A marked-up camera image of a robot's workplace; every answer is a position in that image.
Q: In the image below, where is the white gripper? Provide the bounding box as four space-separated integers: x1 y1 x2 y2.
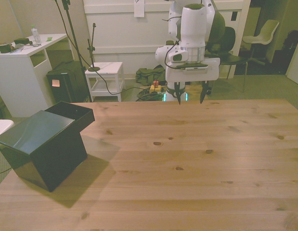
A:
165 57 221 106

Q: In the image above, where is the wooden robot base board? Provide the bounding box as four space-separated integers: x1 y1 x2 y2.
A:
186 84 210 101

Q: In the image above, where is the black drawer cabinet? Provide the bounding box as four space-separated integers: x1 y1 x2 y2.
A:
0 110 88 193

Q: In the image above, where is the yellow red emergency stop button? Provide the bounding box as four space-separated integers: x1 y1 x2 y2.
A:
149 80 162 93

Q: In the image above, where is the green cloth heap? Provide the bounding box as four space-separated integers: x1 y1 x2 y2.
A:
135 67 168 86

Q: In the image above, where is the black four-leg chair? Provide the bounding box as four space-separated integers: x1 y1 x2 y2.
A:
206 26 249 93

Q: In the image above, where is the black office chair with jacket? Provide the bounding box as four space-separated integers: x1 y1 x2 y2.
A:
206 9 227 52

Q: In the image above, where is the white side table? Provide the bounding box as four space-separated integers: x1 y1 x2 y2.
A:
84 62 126 103

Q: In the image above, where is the white swivel chair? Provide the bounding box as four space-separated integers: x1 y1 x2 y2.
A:
242 19 280 66

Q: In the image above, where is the white paper sheet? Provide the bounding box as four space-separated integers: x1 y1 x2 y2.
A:
133 0 145 18

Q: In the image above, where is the black stand with round base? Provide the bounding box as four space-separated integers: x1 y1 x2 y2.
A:
87 22 102 73

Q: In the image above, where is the black bag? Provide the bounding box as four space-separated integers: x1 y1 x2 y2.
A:
282 29 298 61

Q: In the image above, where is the black box with sticky note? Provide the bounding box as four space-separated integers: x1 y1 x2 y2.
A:
46 61 92 104

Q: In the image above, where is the black tripod pole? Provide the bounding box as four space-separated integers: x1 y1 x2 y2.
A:
61 0 93 103

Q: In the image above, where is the clear plastic bottle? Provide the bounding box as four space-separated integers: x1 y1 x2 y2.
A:
30 25 42 45

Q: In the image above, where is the white desk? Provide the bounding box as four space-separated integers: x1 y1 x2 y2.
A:
0 33 75 118

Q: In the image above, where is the dark flat object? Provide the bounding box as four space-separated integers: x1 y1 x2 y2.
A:
13 38 33 45

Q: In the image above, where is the white round seat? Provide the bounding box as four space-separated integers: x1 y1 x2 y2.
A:
0 119 15 139

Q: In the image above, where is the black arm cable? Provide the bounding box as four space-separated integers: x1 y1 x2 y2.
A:
162 14 182 70

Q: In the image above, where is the floor cable bundle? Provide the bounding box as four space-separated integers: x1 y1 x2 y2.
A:
135 87 168 102

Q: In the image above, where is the long black hanging cable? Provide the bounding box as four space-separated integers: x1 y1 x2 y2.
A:
53 0 141 96

